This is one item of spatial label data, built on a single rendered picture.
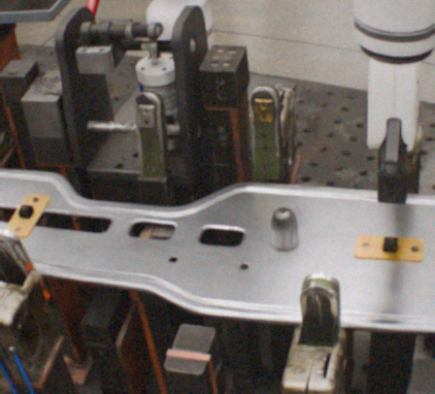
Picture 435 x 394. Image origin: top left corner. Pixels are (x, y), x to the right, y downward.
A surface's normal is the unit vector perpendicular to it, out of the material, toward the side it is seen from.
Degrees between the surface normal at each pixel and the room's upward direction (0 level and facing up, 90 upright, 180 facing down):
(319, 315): 102
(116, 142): 0
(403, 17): 90
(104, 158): 0
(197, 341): 0
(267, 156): 78
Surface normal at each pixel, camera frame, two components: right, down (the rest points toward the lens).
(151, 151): -0.26, 0.44
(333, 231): -0.10, -0.79
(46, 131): -0.24, 0.62
